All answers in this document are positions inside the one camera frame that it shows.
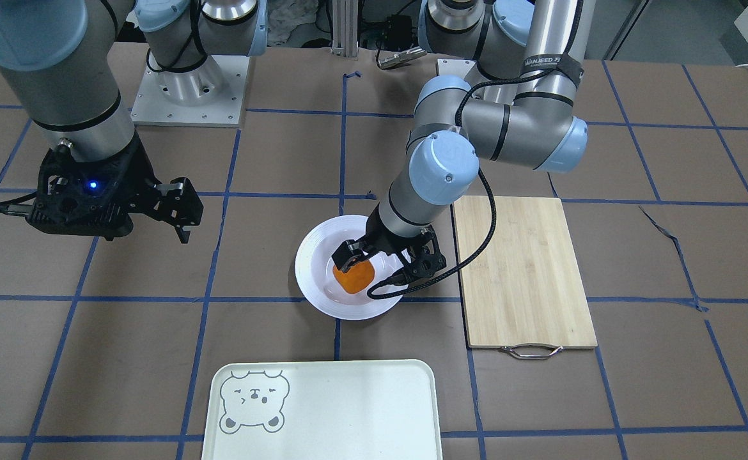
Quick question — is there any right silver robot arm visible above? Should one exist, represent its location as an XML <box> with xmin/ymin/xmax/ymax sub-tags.
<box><xmin>0</xmin><ymin>1</ymin><xmax>269</xmax><ymax>243</ymax></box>

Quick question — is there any cream bear tray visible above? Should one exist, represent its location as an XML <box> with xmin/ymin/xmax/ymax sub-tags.
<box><xmin>202</xmin><ymin>359</ymin><xmax>443</xmax><ymax>459</ymax></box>

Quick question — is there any white round plate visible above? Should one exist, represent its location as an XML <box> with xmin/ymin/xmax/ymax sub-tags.
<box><xmin>295</xmin><ymin>215</ymin><xmax>413</xmax><ymax>321</ymax></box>

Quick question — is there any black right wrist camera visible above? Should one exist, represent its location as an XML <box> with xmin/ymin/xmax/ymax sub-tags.
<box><xmin>0</xmin><ymin>139</ymin><xmax>132</xmax><ymax>240</ymax></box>

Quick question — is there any wooden cutting board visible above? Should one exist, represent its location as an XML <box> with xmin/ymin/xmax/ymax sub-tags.
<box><xmin>460</xmin><ymin>196</ymin><xmax>597</xmax><ymax>351</ymax></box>

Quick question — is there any aluminium frame post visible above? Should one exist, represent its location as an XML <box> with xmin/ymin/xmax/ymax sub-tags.
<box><xmin>331</xmin><ymin>0</ymin><xmax>359</xmax><ymax>60</ymax></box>

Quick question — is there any orange fruit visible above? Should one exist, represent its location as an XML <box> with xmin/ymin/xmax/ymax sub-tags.
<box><xmin>331</xmin><ymin>260</ymin><xmax>376</xmax><ymax>295</ymax></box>

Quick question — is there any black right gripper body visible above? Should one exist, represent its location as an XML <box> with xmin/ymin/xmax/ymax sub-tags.
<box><xmin>112</xmin><ymin>137</ymin><xmax>204</xmax><ymax>227</ymax></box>

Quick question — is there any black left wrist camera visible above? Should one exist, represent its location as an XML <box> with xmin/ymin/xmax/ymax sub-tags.
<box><xmin>403</xmin><ymin>227</ymin><xmax>447</xmax><ymax>284</ymax></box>

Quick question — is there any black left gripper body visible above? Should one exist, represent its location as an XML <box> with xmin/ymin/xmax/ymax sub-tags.
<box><xmin>358</xmin><ymin>213</ymin><xmax>433</xmax><ymax>285</ymax></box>

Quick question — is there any brown paper table cover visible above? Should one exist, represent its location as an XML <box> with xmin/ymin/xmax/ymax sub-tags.
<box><xmin>0</xmin><ymin>38</ymin><xmax>748</xmax><ymax>460</ymax></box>

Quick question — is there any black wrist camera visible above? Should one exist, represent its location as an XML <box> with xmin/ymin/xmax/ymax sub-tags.
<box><xmin>403</xmin><ymin>227</ymin><xmax>447</xmax><ymax>284</ymax></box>
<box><xmin>0</xmin><ymin>139</ymin><xmax>132</xmax><ymax>240</ymax></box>

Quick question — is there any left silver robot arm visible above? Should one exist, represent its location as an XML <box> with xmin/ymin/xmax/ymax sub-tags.
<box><xmin>331</xmin><ymin>1</ymin><xmax>595</xmax><ymax>286</ymax></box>

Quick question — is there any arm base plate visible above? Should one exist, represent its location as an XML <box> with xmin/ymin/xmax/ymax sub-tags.
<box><xmin>131</xmin><ymin>56</ymin><xmax>252</xmax><ymax>128</ymax></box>
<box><xmin>436</xmin><ymin>58</ymin><xmax>485</xmax><ymax>86</ymax></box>

